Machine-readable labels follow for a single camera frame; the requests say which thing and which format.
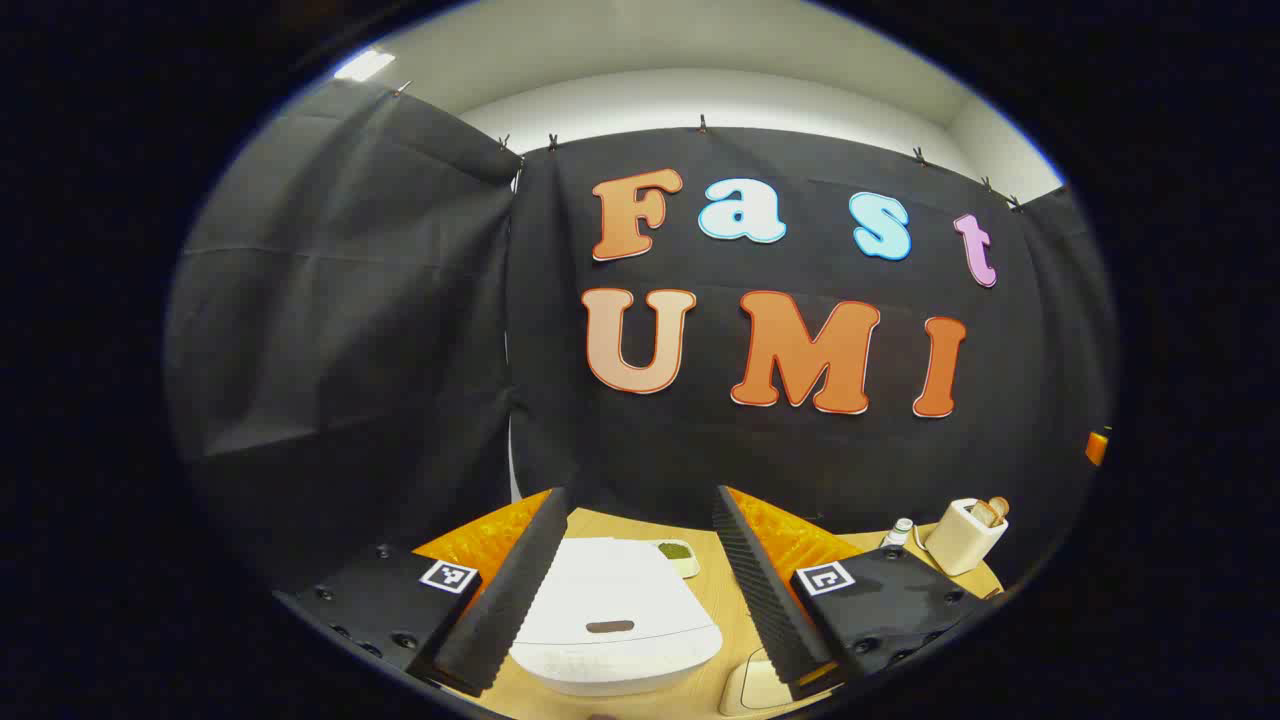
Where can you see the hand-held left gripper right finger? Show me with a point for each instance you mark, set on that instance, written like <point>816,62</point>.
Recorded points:
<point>765,600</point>

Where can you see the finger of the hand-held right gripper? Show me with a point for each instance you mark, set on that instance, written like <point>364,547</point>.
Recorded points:
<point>1097,447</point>

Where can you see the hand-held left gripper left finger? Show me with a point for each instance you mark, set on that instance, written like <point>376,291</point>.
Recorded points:
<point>510,600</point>

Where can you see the white rice cooker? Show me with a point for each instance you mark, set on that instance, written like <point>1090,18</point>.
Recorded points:
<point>610,590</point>

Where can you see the divided white seasoning dish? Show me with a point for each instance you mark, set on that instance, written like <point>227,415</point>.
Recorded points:
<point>675,552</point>

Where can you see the toast bread slice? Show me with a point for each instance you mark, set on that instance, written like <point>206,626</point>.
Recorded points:
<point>1001,506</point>
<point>985,514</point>

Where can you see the small white drink bottle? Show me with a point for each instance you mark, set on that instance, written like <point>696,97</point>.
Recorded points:
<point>900,530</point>

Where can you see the black backdrop cloth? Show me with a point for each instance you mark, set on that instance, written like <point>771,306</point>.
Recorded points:
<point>400,350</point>

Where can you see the ceiling light panel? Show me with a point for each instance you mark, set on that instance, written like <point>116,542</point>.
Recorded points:
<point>362,65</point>

